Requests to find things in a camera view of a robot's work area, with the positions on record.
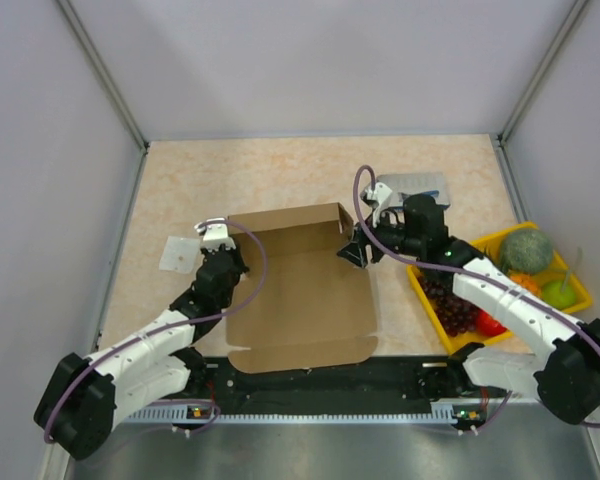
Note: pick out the aluminium frame post left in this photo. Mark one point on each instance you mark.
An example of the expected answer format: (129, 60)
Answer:
(101, 72)

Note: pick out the red apple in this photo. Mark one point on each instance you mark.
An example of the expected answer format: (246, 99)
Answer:
(488, 326)

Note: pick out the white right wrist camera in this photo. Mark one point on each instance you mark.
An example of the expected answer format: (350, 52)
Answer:
(378, 198)

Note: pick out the aluminium frame post right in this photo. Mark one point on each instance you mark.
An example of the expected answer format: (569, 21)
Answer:
(559, 41)

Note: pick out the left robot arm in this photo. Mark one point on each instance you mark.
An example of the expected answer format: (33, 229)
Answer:
(87, 397)

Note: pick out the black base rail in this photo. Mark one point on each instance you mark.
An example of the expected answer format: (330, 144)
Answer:
(379, 385)

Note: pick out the aluminium frame post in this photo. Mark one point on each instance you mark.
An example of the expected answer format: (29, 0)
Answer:
(101, 72)
(559, 41)

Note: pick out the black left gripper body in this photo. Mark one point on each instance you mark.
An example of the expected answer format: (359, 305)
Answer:
(238, 268)

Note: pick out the light green fruit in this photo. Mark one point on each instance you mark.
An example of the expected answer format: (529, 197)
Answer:
(558, 295)

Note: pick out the razor blister pack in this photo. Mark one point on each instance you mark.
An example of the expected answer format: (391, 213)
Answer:
(402, 186)

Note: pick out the dark red grape bunch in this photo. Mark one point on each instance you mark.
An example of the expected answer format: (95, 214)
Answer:
(457, 316)

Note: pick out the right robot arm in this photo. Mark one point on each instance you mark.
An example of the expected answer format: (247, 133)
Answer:
(562, 368)

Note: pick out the yellow plastic tray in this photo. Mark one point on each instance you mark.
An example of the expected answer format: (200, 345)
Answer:
(490, 246)

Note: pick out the green melon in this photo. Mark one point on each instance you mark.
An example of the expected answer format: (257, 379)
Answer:
(526, 250)

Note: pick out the orange fruit in tray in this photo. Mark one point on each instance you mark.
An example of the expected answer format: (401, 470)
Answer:
(527, 282)

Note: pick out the small silver foil packet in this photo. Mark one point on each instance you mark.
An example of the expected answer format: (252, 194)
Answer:
(179, 254)

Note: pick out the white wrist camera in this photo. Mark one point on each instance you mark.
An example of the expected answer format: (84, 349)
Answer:
(214, 235)
(378, 198)

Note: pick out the brown cardboard box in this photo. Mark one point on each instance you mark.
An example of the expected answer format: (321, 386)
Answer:
(307, 307)

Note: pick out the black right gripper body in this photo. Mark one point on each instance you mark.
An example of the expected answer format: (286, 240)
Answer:
(397, 240)

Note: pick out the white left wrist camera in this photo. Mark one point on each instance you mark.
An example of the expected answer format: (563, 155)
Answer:
(214, 235)

